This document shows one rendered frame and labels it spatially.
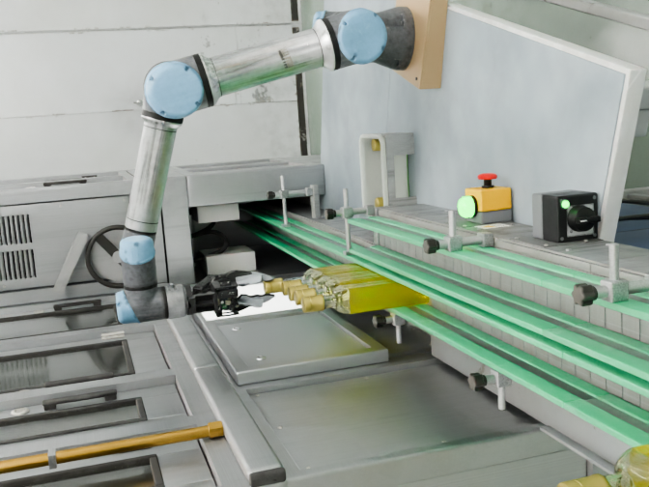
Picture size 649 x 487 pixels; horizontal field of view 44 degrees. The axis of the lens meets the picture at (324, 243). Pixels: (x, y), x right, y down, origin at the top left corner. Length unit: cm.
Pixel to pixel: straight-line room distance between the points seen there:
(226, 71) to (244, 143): 387
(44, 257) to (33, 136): 276
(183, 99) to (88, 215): 113
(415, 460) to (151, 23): 454
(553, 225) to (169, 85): 83
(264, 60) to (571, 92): 65
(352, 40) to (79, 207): 131
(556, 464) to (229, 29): 455
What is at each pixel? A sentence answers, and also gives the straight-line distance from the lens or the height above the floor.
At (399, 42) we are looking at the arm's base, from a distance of 197.
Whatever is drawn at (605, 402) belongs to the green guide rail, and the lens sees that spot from 124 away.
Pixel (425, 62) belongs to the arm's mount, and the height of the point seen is 79.
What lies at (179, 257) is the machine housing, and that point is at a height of 129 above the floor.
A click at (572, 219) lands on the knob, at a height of 82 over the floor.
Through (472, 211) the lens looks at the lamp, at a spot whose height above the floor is 84.
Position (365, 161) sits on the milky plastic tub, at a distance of 224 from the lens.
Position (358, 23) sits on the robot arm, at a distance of 180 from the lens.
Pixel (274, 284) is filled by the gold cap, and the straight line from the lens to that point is 193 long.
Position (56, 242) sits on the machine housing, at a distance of 280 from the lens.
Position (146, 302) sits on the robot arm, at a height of 147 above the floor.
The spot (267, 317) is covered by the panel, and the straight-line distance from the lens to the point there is 215.
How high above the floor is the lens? 159
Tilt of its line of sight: 16 degrees down
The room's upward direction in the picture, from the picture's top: 96 degrees counter-clockwise
